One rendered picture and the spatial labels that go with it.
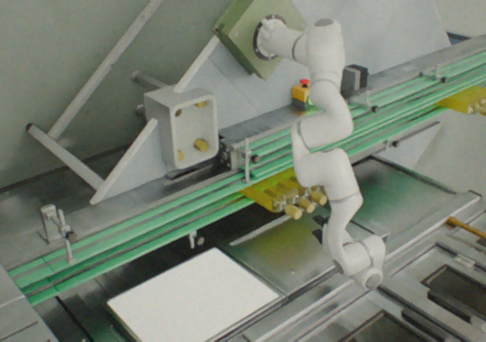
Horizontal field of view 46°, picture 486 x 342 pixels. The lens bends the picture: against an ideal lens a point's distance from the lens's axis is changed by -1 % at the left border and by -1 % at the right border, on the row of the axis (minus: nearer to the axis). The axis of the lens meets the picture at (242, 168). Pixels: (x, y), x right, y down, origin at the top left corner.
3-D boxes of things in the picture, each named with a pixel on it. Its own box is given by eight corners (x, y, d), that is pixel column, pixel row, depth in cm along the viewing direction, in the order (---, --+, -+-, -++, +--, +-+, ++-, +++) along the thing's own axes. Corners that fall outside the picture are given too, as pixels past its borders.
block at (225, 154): (218, 164, 202) (230, 172, 197) (216, 140, 197) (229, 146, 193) (226, 161, 204) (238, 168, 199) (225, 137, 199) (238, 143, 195)
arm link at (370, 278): (359, 256, 148) (390, 241, 150) (337, 235, 156) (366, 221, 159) (364, 297, 156) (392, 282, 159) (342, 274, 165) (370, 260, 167)
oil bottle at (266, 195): (236, 191, 203) (277, 216, 189) (235, 177, 201) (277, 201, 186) (248, 185, 206) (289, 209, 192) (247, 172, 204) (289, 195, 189)
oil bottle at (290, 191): (249, 185, 207) (290, 210, 192) (248, 172, 204) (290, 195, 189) (260, 180, 210) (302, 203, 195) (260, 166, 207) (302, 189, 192)
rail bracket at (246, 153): (231, 176, 198) (254, 190, 190) (228, 132, 190) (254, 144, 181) (238, 173, 200) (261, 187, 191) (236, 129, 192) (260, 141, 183)
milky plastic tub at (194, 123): (162, 162, 193) (176, 171, 188) (156, 100, 183) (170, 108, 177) (204, 146, 203) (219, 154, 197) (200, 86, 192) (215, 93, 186)
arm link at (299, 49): (295, 70, 184) (332, 85, 173) (288, 33, 176) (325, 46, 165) (315, 56, 188) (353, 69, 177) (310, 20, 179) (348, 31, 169)
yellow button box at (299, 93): (290, 103, 224) (304, 108, 219) (291, 85, 221) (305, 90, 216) (303, 98, 228) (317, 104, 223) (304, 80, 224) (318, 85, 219)
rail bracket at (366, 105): (347, 104, 227) (374, 114, 218) (348, 86, 223) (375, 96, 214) (353, 101, 229) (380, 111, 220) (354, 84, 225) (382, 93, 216)
